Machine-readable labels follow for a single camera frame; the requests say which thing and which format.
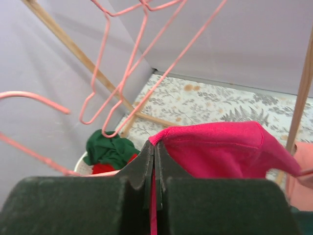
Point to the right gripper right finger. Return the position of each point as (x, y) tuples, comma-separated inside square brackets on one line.
[(193, 206)]

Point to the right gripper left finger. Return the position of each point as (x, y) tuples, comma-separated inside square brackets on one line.
[(113, 205)]

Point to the magenta t shirt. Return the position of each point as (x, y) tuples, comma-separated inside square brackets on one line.
[(224, 150)]

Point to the red t shirt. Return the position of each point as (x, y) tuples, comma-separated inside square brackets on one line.
[(105, 168)]

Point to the dark green t shirt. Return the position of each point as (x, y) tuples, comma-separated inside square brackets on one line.
[(115, 151)]

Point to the small wooden clothes rack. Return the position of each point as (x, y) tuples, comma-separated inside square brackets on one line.
[(304, 86)]

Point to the salmon pink shorts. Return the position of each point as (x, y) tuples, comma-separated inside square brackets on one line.
[(299, 190)]

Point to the teal green shorts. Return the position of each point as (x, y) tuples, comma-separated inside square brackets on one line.
[(304, 220)]

